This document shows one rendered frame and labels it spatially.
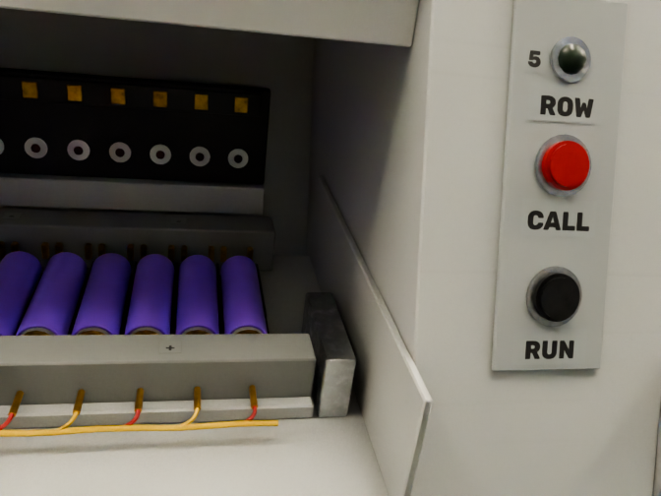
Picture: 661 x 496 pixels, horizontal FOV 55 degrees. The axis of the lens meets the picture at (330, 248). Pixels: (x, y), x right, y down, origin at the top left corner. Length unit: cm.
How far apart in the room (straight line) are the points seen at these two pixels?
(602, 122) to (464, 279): 7
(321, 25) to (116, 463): 16
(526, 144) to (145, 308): 17
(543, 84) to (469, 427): 11
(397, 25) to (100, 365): 16
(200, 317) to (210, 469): 7
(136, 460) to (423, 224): 13
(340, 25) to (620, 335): 14
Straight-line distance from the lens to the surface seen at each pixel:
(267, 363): 24
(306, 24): 21
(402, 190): 22
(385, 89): 25
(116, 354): 25
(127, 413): 25
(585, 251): 23
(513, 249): 21
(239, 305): 28
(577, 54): 22
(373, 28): 22
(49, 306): 28
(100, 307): 28
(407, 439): 21
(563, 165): 22
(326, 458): 24
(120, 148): 35
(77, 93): 35
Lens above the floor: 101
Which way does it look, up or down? 5 degrees down
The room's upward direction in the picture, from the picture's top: 2 degrees clockwise
